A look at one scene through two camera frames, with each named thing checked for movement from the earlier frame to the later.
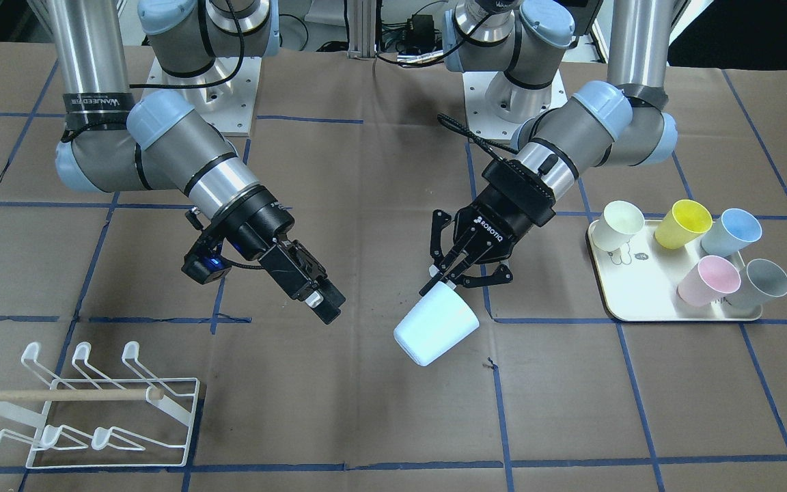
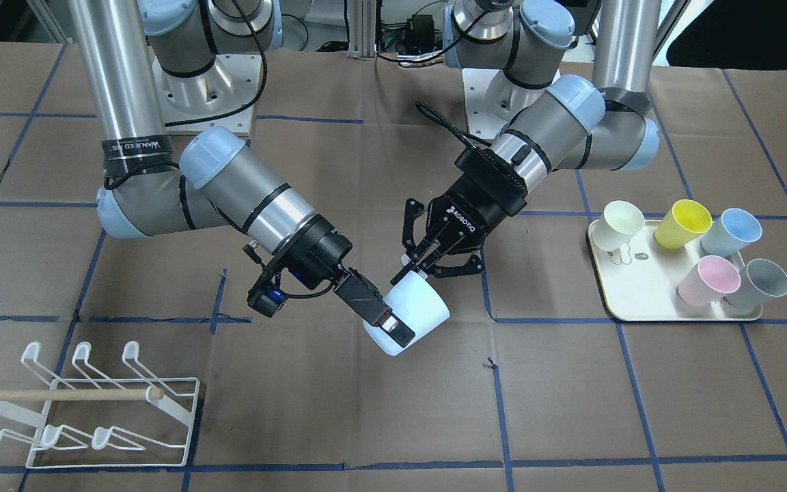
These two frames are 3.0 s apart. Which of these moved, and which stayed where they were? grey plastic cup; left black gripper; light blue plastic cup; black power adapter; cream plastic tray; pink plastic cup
Moved: left black gripper; light blue plastic cup
Stayed: pink plastic cup; cream plastic tray; black power adapter; grey plastic cup
